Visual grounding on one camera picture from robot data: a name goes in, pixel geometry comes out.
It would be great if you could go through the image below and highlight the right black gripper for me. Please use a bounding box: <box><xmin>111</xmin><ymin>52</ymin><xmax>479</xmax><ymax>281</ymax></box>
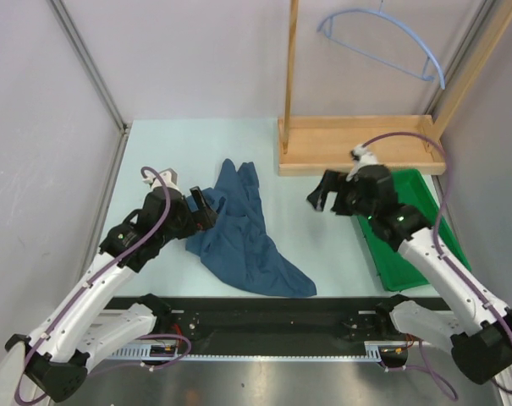
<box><xmin>305</xmin><ymin>170</ymin><xmax>374</xmax><ymax>222</ymax></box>

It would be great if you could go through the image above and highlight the blue t shirt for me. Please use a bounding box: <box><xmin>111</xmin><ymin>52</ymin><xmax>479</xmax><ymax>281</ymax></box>
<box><xmin>185</xmin><ymin>159</ymin><xmax>317</xmax><ymax>298</ymax></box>

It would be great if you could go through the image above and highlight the light blue plastic hanger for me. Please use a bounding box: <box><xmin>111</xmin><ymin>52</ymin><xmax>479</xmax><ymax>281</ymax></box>
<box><xmin>317</xmin><ymin>1</ymin><xmax>447</xmax><ymax>91</ymax></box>

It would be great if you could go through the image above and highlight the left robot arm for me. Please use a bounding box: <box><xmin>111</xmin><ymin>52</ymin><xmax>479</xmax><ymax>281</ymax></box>
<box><xmin>6</xmin><ymin>187</ymin><xmax>217</xmax><ymax>405</ymax></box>

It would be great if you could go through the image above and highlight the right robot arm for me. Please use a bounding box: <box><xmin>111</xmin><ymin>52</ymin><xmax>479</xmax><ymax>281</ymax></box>
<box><xmin>306</xmin><ymin>164</ymin><xmax>512</xmax><ymax>385</ymax></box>

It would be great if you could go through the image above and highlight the wooden hanger rack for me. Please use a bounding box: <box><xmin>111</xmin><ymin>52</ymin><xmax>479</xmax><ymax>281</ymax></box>
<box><xmin>278</xmin><ymin>1</ymin><xmax>512</xmax><ymax>176</ymax></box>

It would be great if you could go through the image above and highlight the green plastic tray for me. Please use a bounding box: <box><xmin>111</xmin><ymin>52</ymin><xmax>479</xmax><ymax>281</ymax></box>
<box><xmin>358</xmin><ymin>169</ymin><xmax>471</xmax><ymax>292</ymax></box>

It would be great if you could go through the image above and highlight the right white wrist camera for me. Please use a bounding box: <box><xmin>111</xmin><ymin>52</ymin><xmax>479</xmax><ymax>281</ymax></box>
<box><xmin>346</xmin><ymin>144</ymin><xmax>379</xmax><ymax>182</ymax></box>

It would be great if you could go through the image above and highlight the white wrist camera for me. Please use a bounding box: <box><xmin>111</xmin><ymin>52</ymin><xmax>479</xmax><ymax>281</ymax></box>
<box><xmin>141</xmin><ymin>168</ymin><xmax>180</xmax><ymax>192</ymax></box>
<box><xmin>346</xmin><ymin>144</ymin><xmax>379</xmax><ymax>182</ymax></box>

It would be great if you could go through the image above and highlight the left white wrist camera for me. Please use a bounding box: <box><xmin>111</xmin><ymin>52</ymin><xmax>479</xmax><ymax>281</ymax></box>
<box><xmin>141</xmin><ymin>168</ymin><xmax>180</xmax><ymax>192</ymax></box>

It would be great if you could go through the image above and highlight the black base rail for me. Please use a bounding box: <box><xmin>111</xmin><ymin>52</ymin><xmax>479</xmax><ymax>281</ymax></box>
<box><xmin>105</xmin><ymin>296</ymin><xmax>447</xmax><ymax>357</ymax></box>

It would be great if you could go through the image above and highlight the white cable duct strip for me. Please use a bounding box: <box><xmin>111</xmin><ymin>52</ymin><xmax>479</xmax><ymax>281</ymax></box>
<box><xmin>111</xmin><ymin>340</ymin><xmax>409</xmax><ymax>363</ymax></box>

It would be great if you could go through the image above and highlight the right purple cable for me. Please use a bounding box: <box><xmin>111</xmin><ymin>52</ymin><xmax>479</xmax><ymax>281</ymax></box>
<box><xmin>362</xmin><ymin>131</ymin><xmax>512</xmax><ymax>401</ymax></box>

